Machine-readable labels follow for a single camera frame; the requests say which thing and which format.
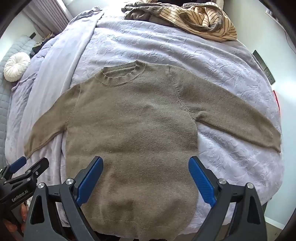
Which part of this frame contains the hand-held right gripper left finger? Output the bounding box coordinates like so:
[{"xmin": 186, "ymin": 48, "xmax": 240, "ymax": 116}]
[{"xmin": 23, "ymin": 156, "xmax": 104, "ymax": 241}]

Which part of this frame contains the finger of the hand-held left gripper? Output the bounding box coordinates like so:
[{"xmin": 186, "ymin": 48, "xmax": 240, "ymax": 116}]
[
  {"xmin": 4, "ymin": 158, "xmax": 50, "ymax": 186},
  {"xmin": 0, "ymin": 156, "xmax": 27, "ymax": 179}
]

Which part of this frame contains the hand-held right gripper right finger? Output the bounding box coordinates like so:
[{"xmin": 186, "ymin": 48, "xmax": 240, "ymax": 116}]
[{"xmin": 188, "ymin": 156, "xmax": 267, "ymax": 241}]

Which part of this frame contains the tan knit sweater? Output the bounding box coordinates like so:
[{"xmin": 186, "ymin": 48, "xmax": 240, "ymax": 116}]
[{"xmin": 24, "ymin": 60, "xmax": 282, "ymax": 241}]

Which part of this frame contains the person's left hand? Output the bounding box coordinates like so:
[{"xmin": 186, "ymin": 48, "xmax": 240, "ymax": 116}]
[{"xmin": 3, "ymin": 202, "xmax": 29, "ymax": 239}]

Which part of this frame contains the white round cushion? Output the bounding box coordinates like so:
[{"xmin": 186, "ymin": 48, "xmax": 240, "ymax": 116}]
[{"xmin": 3, "ymin": 52, "xmax": 31, "ymax": 82}]

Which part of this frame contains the red object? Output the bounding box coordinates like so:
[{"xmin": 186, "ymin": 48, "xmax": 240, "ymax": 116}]
[{"xmin": 273, "ymin": 90, "xmax": 281, "ymax": 116}]

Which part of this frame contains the grey quilted mat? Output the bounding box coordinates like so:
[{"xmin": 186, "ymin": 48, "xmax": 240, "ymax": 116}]
[{"xmin": 0, "ymin": 35, "xmax": 34, "ymax": 160}]

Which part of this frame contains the dark cloth pile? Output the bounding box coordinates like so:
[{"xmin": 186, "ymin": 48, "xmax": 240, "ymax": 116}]
[{"xmin": 30, "ymin": 32, "xmax": 55, "ymax": 58}]

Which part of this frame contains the lavender embossed blanket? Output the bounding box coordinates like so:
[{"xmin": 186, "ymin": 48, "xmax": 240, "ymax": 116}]
[{"xmin": 5, "ymin": 7, "xmax": 285, "ymax": 235}]

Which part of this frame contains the grey curtain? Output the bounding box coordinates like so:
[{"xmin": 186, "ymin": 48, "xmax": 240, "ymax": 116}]
[{"xmin": 22, "ymin": 0, "xmax": 75, "ymax": 38}]

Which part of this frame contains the beige striped garment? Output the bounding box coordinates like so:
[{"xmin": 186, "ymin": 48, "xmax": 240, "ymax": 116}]
[{"xmin": 159, "ymin": 2, "xmax": 238, "ymax": 42}]

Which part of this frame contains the grey-brown knit garment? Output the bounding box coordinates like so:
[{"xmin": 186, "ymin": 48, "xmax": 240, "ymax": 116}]
[{"xmin": 121, "ymin": 1, "xmax": 163, "ymax": 23}]

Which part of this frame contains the wall switch panel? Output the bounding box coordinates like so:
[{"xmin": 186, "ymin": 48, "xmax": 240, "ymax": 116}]
[{"xmin": 253, "ymin": 49, "xmax": 276, "ymax": 84}]

